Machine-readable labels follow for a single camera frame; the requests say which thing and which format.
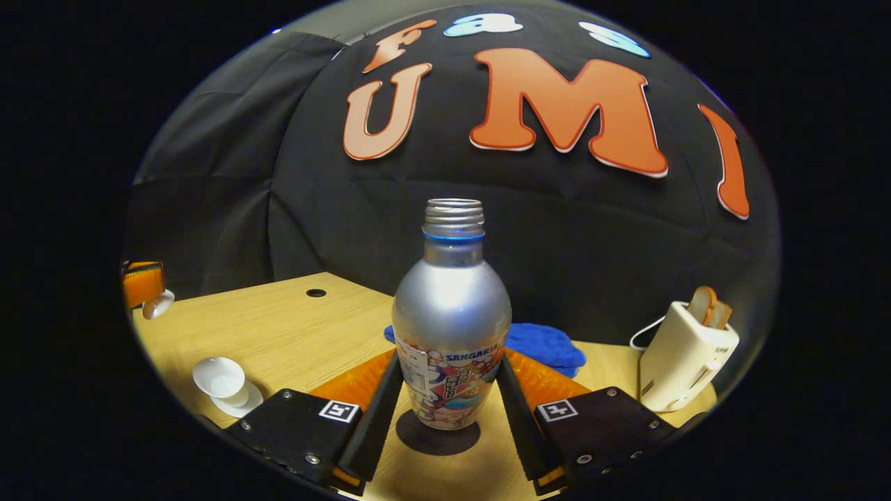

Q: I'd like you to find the blue towel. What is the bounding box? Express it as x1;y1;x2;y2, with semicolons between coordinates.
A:
384;322;588;379

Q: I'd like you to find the black backdrop cloth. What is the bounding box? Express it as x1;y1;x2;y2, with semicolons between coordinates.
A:
125;0;782;349

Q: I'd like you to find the white teacup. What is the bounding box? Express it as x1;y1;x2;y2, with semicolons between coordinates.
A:
192;356;250;408

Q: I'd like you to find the dark round coaster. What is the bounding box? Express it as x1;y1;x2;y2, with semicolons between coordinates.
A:
395;409;482;457

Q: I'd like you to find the silver water bottle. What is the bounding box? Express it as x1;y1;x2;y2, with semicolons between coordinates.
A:
391;198;512;431

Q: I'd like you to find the white toaster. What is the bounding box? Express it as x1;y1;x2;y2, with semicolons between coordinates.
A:
638;301;740;413

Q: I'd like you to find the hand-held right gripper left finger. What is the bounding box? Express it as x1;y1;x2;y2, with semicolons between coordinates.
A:
224;350;404;496

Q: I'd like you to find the white toaster cable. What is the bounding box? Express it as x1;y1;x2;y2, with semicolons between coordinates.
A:
629;316;668;351

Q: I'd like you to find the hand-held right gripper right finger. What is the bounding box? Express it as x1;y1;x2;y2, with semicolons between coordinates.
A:
496;348;679;496

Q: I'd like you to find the white saucer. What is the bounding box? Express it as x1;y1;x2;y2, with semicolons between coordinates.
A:
209;380;265;419

